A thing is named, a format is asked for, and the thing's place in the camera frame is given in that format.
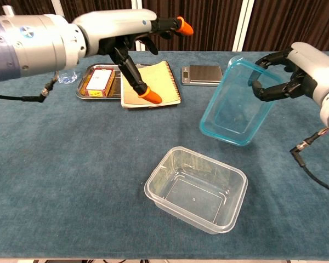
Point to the silver digital kitchen scale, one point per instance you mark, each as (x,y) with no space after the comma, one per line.
(203,72)

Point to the clear plastic container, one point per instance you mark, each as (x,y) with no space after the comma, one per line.
(194,197)

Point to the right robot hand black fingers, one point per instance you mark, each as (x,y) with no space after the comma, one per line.
(315,68)

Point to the rectangular stainless steel tray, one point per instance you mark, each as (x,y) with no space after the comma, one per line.
(83,91)

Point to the dark slatted partition panel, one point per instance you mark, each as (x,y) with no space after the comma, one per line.
(98,4)
(208,16)
(30,6)
(290,19)

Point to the kraft spiral notebook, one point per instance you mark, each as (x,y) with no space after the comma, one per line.
(164,82)

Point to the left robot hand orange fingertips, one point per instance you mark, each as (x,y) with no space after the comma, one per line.
(112,24)

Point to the transparent blue plastic lid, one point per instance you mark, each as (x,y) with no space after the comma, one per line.
(230,109)

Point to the teal velvet table cloth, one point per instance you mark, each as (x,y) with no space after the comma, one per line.
(71,164)

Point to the red and white card box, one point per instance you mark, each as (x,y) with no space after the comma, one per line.
(98,83)

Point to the clear plastic water bottle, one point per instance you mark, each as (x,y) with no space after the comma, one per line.
(67,78)

